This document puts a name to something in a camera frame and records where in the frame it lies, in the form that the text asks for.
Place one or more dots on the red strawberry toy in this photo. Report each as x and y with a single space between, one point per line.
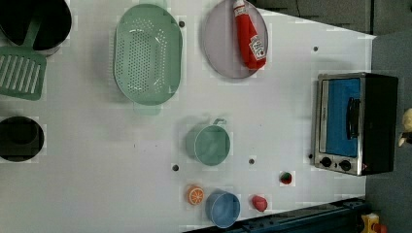
286 178

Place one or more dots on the grey round plate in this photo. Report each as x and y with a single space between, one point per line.
220 40

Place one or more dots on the yellow red emergency button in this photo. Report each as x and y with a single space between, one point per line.
372 224

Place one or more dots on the green perforated colander basket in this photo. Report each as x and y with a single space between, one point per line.
148 57

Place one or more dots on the green mug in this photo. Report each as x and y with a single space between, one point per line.
209 143

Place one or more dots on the black cylinder utensil holder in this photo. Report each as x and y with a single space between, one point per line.
53 18

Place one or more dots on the blue cup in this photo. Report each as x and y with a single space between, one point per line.
222 208

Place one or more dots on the green spatula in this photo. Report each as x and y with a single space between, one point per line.
23 69

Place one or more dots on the black toaster oven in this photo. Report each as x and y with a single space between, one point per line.
355 123

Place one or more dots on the orange slice toy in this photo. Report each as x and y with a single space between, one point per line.
195 195

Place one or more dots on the red ketchup bottle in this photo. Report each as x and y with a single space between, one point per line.
250 44

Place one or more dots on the yellow peeled toy banana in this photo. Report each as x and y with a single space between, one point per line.
406 135

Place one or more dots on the dark blue rail frame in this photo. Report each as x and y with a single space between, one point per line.
335 217

